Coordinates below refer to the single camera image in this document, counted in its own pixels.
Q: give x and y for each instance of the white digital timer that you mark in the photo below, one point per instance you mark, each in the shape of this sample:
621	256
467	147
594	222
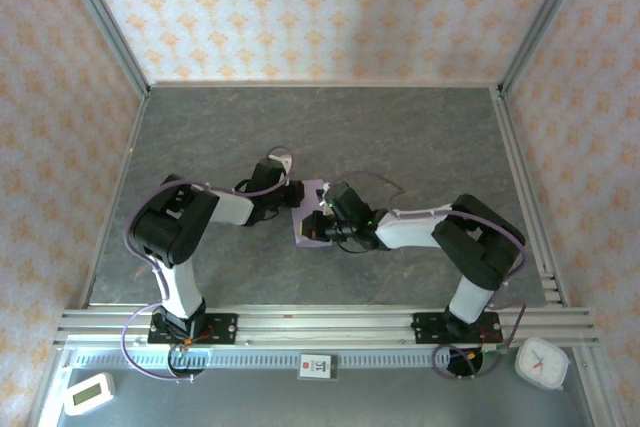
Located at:
89	394

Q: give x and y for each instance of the aluminium table end rail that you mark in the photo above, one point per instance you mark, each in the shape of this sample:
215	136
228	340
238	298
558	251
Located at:
325	83

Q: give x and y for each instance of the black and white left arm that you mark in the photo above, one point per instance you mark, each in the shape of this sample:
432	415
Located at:
170	232

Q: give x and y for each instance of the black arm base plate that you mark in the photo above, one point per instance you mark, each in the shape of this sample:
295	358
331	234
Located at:
425	329
225	329

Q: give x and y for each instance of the lavender cloth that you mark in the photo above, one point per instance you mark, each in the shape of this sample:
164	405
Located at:
311	188

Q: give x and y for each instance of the white analog clock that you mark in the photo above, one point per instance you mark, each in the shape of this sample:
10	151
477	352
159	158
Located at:
542	363

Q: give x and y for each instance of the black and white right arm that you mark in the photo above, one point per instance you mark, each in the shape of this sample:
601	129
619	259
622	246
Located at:
475	242

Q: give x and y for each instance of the grey metal sheet panel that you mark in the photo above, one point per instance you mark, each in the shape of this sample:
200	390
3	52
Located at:
250	402

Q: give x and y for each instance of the aluminium frame post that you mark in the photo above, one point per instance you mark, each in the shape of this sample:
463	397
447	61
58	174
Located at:
106	22
541	22
600	392
47	392

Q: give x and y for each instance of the wide aluminium mounting rail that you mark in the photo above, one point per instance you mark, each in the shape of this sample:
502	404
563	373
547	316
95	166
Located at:
325	322

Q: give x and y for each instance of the aluminium table side rail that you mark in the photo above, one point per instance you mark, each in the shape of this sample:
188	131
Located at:
524	187
116	197

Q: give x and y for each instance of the red and white label card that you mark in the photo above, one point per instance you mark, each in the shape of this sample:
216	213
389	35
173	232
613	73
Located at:
318	367

